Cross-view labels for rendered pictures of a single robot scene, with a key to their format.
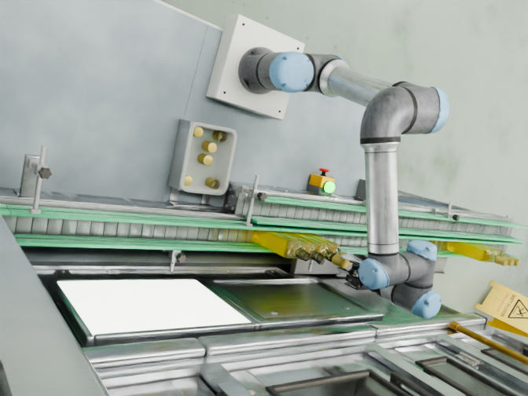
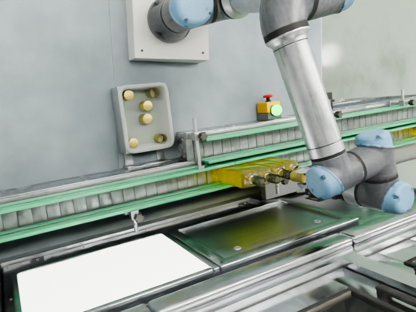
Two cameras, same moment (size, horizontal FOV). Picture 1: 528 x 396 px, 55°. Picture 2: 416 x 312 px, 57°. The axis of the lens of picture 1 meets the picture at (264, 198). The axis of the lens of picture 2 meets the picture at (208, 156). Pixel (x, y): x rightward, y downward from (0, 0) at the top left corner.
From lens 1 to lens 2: 43 cm
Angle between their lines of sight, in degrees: 9
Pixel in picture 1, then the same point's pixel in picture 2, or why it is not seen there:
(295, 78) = (195, 9)
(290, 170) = (235, 106)
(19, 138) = not seen: outside the picture
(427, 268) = (384, 158)
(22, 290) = not seen: outside the picture
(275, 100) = (195, 44)
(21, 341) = not seen: outside the picture
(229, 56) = (135, 15)
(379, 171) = (293, 66)
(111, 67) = (26, 59)
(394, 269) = (345, 169)
